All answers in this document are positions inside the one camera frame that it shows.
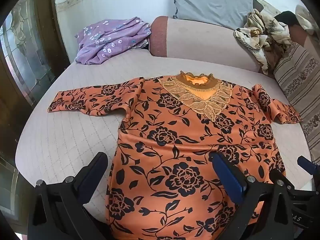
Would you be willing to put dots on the white cloth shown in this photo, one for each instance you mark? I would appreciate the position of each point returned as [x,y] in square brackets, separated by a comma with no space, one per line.
[306,18]

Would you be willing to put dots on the black cloth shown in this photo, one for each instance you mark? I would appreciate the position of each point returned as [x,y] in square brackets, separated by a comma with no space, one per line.
[287,17]

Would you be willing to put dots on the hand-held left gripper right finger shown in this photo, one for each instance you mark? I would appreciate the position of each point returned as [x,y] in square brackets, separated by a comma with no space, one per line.
[228,177]

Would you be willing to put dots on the striped patterned cushion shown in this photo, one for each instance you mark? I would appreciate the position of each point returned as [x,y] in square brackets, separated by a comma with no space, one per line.
[300,80]

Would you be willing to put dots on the purple floral cloth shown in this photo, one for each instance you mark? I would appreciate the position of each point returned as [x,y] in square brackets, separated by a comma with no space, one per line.
[110,41]

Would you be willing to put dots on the cream floral crumpled cloth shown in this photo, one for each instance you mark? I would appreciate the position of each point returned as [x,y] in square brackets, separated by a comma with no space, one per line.
[262,37]

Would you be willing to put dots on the grey pillow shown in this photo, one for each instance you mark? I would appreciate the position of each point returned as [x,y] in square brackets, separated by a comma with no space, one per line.
[212,0]

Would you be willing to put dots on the wooden door with glass pane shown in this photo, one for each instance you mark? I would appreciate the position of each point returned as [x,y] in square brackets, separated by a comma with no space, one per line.
[22,55]

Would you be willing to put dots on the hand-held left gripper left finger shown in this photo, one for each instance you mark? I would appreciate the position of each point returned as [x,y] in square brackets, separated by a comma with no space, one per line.
[88,177]

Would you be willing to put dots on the orange black floral blouse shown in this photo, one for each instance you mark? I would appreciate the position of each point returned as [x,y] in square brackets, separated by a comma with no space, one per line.
[175,140]

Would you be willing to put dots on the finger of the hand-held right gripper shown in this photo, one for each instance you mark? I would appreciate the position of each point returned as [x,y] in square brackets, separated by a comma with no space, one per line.
[308,164]

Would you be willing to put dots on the pink bolster pillow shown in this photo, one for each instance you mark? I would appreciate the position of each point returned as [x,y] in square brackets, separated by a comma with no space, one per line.
[200,40]

